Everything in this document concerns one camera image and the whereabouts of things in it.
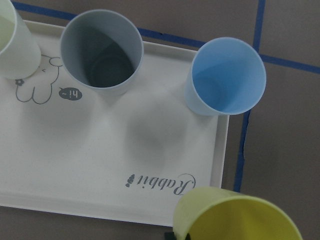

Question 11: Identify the cream plastic cup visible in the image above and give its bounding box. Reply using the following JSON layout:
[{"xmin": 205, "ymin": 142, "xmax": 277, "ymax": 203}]
[{"xmin": 0, "ymin": 0, "xmax": 41, "ymax": 79}]

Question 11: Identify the blue plastic cup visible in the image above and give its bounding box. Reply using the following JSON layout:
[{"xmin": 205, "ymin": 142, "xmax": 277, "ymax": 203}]
[{"xmin": 184, "ymin": 37, "xmax": 267, "ymax": 116}]

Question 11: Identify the cream plastic tray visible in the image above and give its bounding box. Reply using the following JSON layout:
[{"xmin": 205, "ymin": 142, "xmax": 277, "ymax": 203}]
[{"xmin": 0, "ymin": 21, "xmax": 229, "ymax": 226}]

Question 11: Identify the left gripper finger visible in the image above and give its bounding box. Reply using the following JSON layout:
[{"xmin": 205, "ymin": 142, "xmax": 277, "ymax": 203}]
[{"xmin": 164, "ymin": 232, "xmax": 176, "ymax": 240}]

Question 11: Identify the grey plastic cup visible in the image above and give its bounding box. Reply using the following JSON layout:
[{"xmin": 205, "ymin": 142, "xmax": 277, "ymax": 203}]
[{"xmin": 60, "ymin": 9, "xmax": 144, "ymax": 96}]

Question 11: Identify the yellow plastic cup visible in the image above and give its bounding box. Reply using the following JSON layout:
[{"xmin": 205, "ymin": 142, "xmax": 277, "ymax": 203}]
[{"xmin": 173, "ymin": 186, "xmax": 302, "ymax": 240}]

